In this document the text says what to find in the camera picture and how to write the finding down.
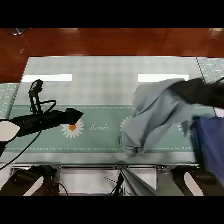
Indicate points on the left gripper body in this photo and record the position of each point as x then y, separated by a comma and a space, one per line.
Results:
70, 116

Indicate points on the grey-blue shirt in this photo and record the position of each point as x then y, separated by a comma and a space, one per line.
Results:
156, 113

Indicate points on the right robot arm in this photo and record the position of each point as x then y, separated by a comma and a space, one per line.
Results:
203, 93

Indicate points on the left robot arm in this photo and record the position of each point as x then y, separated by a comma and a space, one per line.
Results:
31, 121

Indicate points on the dark blue garment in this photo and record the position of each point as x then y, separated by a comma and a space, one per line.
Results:
210, 143

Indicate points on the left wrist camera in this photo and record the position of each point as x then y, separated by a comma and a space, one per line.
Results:
34, 91

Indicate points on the silver frame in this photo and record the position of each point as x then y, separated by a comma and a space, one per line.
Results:
143, 181

